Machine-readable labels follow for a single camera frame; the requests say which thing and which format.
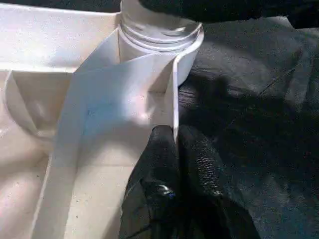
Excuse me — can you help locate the black work mat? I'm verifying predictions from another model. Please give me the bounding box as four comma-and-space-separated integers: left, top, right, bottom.
177, 15, 319, 239

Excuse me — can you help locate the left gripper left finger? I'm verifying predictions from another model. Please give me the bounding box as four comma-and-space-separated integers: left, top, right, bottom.
119, 124, 184, 239

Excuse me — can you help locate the white plastic table top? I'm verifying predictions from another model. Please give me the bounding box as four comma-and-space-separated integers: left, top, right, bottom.
0, 2, 205, 239

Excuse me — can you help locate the white plastic table leg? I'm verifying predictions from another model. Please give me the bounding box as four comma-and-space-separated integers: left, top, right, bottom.
120, 0, 202, 51

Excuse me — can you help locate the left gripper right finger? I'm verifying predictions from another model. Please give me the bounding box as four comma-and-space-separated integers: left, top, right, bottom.
178, 124, 262, 239

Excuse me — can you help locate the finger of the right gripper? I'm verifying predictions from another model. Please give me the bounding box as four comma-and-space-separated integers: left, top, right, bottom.
139, 0, 319, 29

